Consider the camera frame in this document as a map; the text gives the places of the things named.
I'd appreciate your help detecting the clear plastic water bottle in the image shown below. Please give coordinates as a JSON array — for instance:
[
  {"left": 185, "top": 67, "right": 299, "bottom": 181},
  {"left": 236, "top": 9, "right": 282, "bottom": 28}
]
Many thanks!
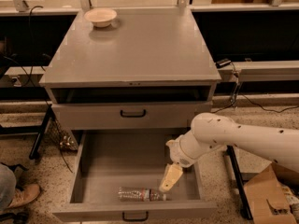
[{"left": 118, "top": 187, "right": 167, "bottom": 202}]

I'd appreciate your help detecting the small black device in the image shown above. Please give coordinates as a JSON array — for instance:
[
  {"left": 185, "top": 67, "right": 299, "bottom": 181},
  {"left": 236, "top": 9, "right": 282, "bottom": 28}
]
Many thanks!
[{"left": 216, "top": 59, "right": 231, "bottom": 69}]

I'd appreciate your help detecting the black table leg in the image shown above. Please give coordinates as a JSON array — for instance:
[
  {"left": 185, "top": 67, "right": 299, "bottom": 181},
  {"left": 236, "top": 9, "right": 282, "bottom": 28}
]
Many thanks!
[{"left": 29, "top": 106, "right": 52, "bottom": 160}]

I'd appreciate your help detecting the black upper drawer handle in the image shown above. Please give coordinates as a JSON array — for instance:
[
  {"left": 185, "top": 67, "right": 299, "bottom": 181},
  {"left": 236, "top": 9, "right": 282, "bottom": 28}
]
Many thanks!
[{"left": 120, "top": 109, "right": 147, "bottom": 119}]

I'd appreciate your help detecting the black power cable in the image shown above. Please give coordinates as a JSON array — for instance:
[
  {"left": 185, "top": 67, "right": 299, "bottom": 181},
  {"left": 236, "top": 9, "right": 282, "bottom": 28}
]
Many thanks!
[{"left": 210, "top": 63, "right": 299, "bottom": 115}]

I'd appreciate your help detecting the cardboard box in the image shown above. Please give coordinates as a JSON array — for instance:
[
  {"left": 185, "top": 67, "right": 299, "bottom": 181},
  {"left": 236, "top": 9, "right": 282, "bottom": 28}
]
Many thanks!
[{"left": 244, "top": 163, "right": 299, "bottom": 224}]

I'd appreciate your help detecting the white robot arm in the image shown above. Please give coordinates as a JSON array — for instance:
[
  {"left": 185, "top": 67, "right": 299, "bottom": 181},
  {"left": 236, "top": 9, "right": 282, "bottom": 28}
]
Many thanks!
[{"left": 159, "top": 113, "right": 299, "bottom": 192}]

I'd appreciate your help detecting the black lower drawer handle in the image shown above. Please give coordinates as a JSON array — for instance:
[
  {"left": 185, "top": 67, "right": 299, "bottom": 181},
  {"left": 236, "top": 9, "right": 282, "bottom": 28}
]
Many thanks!
[{"left": 121, "top": 211, "right": 149, "bottom": 222}]

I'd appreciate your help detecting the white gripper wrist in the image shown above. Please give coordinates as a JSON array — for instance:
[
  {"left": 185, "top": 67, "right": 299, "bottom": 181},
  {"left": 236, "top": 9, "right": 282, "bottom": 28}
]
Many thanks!
[{"left": 159, "top": 133, "right": 200, "bottom": 192}]

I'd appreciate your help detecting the open grey bottom drawer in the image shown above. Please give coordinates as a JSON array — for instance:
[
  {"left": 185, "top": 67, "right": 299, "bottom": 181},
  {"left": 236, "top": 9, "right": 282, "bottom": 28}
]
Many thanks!
[{"left": 52, "top": 129, "right": 217, "bottom": 222}]

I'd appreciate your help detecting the grey drawer cabinet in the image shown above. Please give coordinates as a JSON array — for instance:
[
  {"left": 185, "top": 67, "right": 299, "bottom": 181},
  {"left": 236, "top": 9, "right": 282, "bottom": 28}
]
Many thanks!
[{"left": 40, "top": 7, "right": 221, "bottom": 143}]

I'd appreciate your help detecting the blue jeans leg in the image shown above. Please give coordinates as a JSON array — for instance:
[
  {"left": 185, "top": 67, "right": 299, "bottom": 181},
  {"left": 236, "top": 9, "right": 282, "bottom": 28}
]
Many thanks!
[{"left": 0, "top": 164, "right": 16, "bottom": 211}]

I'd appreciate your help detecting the black metal floor bar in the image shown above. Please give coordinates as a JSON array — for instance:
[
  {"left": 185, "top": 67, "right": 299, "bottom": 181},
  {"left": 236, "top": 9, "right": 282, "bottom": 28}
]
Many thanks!
[{"left": 226, "top": 146, "right": 253, "bottom": 220}]

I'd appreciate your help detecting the black drawer handle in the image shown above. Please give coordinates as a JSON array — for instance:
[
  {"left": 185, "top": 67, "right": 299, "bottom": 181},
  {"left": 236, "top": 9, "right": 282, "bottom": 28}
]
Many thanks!
[
  {"left": 120, "top": 109, "right": 147, "bottom": 119},
  {"left": 121, "top": 211, "right": 149, "bottom": 222}
]

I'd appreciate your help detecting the white bowl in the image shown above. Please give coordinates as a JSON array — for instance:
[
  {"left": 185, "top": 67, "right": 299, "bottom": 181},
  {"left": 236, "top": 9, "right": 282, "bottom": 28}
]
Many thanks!
[{"left": 84, "top": 8, "right": 117, "bottom": 28}]

